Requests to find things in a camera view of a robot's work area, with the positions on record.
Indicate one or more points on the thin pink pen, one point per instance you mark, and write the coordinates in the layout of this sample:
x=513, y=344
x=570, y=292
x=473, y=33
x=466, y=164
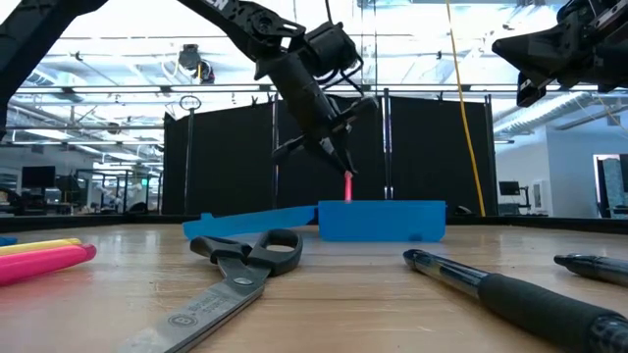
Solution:
x=348, y=188

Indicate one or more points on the black computer monitor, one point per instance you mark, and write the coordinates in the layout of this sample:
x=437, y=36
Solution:
x=38, y=176

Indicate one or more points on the black ballpoint pen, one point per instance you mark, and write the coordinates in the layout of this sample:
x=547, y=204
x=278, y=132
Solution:
x=593, y=268

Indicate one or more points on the black pen with rubber grip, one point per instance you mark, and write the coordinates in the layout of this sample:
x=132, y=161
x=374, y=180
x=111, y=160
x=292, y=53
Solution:
x=530, y=304

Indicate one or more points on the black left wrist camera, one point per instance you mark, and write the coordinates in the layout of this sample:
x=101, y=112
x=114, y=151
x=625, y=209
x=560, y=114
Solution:
x=331, y=49

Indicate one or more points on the blue plastic supply box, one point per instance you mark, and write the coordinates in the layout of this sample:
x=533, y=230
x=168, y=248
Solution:
x=382, y=220

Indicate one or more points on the black ceiling-hung device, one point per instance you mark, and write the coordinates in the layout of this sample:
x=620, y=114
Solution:
x=191, y=59

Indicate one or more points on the yellow highlighter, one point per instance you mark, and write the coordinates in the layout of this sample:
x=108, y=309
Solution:
x=39, y=245

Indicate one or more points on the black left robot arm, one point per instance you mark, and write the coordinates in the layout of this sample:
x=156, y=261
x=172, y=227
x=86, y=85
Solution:
x=29, y=39

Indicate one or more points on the pink highlighter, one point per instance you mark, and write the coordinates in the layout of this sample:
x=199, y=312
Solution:
x=39, y=262

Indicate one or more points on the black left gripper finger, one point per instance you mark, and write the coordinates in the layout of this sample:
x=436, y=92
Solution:
x=334, y=152
x=349, y=159

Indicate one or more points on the horizontal metal ceiling rail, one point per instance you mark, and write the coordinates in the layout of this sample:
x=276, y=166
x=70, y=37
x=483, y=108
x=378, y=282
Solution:
x=147, y=88

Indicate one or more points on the black fabric partition panel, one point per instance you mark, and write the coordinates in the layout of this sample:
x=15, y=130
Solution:
x=436, y=157
x=299, y=186
x=221, y=162

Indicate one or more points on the blue marker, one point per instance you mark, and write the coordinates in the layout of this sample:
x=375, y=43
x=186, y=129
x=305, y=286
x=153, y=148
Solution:
x=7, y=241

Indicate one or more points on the small black monitor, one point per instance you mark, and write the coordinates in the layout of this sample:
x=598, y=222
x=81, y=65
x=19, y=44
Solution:
x=509, y=188

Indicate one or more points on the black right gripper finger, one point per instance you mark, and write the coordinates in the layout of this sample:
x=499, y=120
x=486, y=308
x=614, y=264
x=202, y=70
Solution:
x=535, y=51

